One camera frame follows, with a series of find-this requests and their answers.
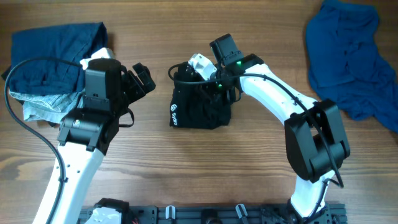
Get black t-shirt with logo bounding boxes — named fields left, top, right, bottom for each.
left=169, top=62, right=236, bottom=129

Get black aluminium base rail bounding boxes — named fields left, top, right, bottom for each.
left=76, top=203, right=348, bottom=224

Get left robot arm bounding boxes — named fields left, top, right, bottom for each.
left=34, top=58, right=155, bottom=223

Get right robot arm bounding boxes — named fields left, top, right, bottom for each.
left=210, top=34, right=350, bottom=223

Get folded light blue jeans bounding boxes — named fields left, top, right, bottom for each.
left=9, top=90, right=84, bottom=124

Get crumpled blue shirt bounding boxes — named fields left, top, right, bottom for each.
left=305, top=1, right=397, bottom=132

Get folded dark navy garment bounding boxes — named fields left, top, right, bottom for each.
left=9, top=22, right=108, bottom=95

